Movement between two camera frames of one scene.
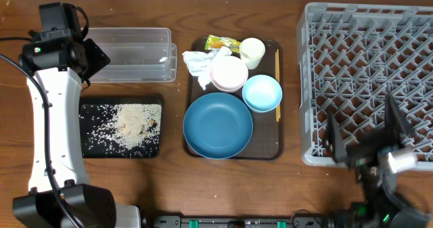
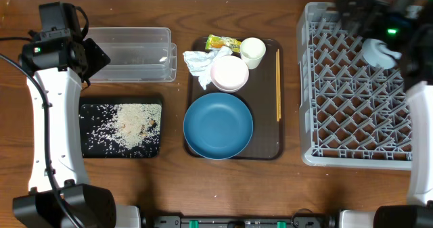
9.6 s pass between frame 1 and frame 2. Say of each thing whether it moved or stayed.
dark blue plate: stayed
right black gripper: moved
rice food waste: stayed
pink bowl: stayed
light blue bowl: moved
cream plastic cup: stayed
